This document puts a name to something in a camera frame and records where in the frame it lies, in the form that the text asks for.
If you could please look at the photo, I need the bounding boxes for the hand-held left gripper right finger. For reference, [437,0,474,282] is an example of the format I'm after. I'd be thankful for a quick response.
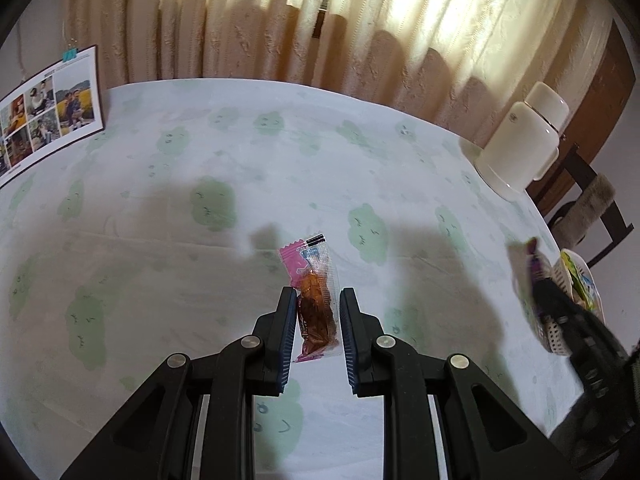
[339,287,581,480]

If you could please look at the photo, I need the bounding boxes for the brown wooden door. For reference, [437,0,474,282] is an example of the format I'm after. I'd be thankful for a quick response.
[527,17,638,216]

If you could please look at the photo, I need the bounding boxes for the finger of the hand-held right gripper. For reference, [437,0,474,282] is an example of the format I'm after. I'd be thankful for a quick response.
[532,279,588,356]

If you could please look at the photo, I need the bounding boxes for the pink plastic basket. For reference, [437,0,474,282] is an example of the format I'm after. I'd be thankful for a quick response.
[537,249,606,356]

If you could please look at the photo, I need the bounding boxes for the photo collage board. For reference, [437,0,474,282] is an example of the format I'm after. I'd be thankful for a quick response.
[0,44,106,191]

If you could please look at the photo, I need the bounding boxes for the green snack packet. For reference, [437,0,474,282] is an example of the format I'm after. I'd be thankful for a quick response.
[560,250,593,306]

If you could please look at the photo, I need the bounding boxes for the pink clear snack packet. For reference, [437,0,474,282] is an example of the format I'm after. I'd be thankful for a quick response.
[278,232,341,363]

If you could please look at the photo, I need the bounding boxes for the dark wooden chair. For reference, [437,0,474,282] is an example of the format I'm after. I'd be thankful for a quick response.
[547,142,628,268]

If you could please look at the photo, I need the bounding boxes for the purple snack packet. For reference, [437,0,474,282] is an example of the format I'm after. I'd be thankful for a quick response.
[525,237,548,318]

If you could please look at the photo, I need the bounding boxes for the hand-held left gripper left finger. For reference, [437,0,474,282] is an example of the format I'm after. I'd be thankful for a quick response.
[60,286,299,480]

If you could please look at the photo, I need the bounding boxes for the white thermos jug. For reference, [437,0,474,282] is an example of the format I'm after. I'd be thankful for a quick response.
[475,81,571,202]

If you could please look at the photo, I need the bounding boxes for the white green printed tablecloth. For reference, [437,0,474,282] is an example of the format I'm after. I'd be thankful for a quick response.
[0,77,601,480]

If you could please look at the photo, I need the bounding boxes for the beige curtain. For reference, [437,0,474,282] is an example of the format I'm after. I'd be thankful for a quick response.
[62,0,616,151]

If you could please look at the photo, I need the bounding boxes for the blue snack packet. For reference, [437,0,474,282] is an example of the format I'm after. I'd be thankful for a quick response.
[580,280,601,311]

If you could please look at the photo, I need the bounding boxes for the grey fuzzy cloth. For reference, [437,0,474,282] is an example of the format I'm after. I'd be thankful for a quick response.
[560,174,617,241]

